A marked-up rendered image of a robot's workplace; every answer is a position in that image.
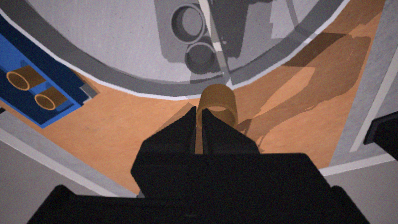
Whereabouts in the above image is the bronze bushing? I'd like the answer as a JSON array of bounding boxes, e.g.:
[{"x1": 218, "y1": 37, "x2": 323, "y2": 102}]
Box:
[
  {"x1": 196, "y1": 84, "x2": 238, "y2": 131},
  {"x1": 35, "y1": 86, "x2": 68, "y2": 110},
  {"x1": 7, "y1": 65, "x2": 46, "y2": 90}
]

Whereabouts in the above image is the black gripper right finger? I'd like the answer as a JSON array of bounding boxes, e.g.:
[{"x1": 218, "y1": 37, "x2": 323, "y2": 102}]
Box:
[{"x1": 202, "y1": 108, "x2": 260, "y2": 154}]

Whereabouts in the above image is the grey metal bushing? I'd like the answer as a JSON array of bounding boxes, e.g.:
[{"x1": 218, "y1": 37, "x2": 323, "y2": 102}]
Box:
[
  {"x1": 169, "y1": 3, "x2": 205, "y2": 45},
  {"x1": 185, "y1": 37, "x2": 217, "y2": 75}
]

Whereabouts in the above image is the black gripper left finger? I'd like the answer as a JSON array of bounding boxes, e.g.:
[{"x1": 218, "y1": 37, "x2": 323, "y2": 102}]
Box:
[{"x1": 137, "y1": 106, "x2": 196, "y2": 155}]

